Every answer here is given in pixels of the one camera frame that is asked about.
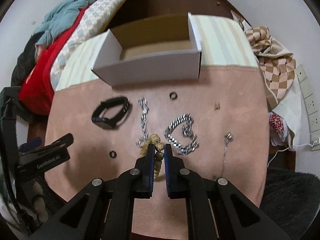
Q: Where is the wooden bead bracelet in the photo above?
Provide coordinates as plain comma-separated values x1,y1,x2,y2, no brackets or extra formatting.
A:
139,133,166,181

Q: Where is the chunky silver link chain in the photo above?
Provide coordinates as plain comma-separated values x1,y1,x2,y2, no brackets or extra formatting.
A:
163,113,200,157

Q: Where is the black fitness band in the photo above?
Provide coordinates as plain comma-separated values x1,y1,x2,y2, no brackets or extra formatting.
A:
91,96,131,129

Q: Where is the silver pendant necklace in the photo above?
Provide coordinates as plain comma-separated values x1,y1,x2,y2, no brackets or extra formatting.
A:
212,131,235,181

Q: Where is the thin silver chain bracelet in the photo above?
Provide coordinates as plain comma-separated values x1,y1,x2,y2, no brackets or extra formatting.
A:
135,97,150,149

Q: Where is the pink fuzzy table mat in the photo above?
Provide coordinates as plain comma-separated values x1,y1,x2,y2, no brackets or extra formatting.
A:
44,65,271,240

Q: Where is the red blanket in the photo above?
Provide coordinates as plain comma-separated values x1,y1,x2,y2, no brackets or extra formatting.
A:
18,6,89,115

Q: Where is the black fuzzy garment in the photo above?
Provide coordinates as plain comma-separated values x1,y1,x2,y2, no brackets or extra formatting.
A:
11,31,44,87

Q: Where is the red white plastic bag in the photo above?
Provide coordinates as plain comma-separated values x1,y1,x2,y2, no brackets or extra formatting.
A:
269,112,290,146

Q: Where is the white cardboard box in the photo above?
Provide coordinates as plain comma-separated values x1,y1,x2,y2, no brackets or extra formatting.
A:
91,13,202,87

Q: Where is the striped pastel tablecloth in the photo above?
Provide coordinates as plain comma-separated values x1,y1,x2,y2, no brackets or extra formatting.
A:
55,14,258,91

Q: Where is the checkered beige cloth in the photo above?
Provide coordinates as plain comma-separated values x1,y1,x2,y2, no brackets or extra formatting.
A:
245,27,296,110

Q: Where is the teal blue blanket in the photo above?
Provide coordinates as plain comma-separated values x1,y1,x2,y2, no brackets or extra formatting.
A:
34,0,96,47

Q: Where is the checkered white grey quilt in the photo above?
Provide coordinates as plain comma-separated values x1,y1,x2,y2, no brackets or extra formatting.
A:
50,0,126,90

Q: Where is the white charging cable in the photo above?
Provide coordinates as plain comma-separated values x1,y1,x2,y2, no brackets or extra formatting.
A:
266,139,320,169

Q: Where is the white wall socket strip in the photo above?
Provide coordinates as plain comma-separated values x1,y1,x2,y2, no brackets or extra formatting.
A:
296,64,320,151

